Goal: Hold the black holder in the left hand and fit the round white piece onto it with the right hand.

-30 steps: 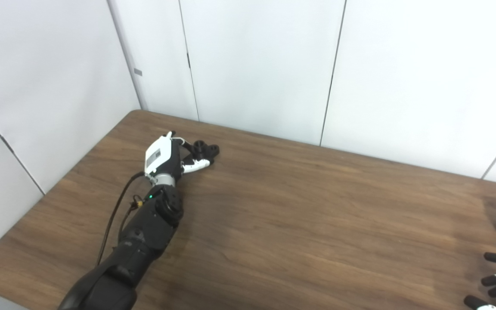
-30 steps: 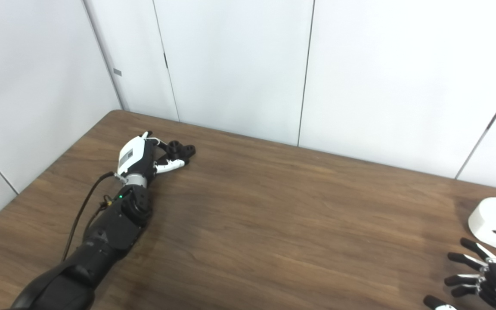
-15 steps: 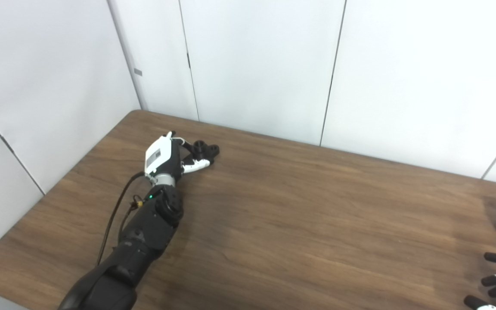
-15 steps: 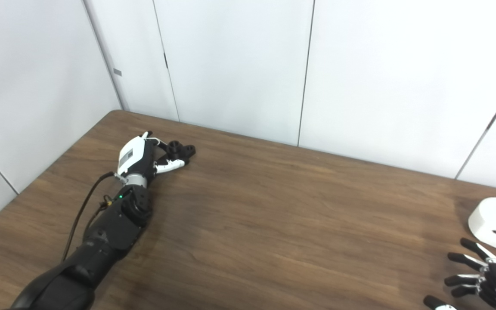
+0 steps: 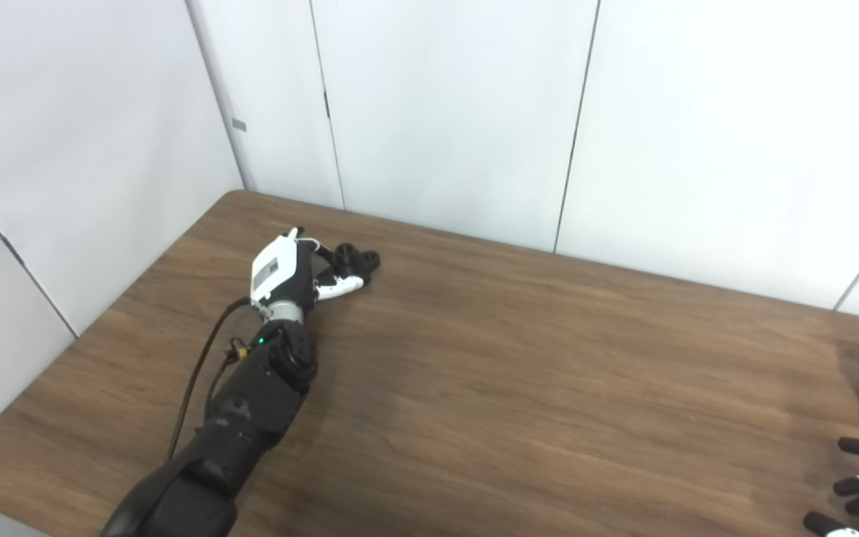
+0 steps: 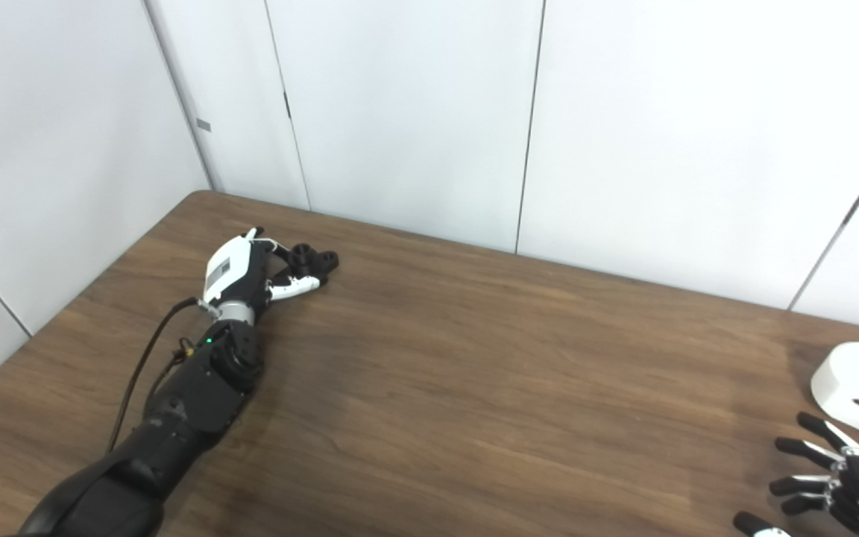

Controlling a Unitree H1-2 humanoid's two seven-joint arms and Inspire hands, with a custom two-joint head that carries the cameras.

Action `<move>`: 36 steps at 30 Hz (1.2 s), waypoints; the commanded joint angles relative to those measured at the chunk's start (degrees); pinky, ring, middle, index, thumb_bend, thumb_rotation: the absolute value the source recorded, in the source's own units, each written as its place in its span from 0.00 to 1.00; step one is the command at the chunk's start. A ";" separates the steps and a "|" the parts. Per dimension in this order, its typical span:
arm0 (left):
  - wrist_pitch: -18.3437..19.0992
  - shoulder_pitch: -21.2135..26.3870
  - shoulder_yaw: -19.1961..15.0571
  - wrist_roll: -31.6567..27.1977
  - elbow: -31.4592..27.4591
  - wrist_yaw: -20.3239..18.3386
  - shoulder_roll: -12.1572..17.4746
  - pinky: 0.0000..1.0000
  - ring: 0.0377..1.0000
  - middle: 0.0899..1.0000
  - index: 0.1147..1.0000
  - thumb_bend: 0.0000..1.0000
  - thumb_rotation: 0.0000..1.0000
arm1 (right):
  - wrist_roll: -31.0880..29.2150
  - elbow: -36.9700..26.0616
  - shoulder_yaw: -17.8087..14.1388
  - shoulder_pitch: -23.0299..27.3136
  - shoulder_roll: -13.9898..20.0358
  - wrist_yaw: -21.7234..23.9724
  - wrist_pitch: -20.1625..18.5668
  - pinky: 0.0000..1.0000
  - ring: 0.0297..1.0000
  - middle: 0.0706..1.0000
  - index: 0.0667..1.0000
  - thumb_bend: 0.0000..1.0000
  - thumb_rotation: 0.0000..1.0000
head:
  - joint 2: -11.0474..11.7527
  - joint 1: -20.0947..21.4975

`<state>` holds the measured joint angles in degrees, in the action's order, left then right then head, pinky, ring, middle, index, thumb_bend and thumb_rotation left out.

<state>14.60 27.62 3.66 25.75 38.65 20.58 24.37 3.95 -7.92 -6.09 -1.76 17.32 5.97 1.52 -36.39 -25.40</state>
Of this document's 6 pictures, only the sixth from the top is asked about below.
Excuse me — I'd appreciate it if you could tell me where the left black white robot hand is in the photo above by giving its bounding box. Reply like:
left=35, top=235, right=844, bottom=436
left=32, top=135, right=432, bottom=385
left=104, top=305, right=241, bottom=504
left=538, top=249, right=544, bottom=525
left=202, top=227, right=322, bottom=327

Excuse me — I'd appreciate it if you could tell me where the black plastic holder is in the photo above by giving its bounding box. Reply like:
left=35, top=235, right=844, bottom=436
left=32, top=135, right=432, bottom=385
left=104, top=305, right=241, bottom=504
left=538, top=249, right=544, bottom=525
left=286, top=243, right=340, bottom=288

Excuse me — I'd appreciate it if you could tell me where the round white cylindrical piece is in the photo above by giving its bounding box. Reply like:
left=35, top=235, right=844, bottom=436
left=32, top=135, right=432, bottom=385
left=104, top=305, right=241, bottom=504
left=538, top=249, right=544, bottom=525
left=810, top=342, right=859, bottom=437

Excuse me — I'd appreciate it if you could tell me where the thin wire with yellow connector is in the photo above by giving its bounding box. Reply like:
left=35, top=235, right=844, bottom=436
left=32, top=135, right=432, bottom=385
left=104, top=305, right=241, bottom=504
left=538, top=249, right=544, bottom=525
left=154, top=336, right=210, bottom=389

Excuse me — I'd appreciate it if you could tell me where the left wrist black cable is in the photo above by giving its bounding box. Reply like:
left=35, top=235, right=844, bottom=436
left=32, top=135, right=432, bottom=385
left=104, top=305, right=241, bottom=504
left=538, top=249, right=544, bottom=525
left=105, top=297, right=210, bottom=456

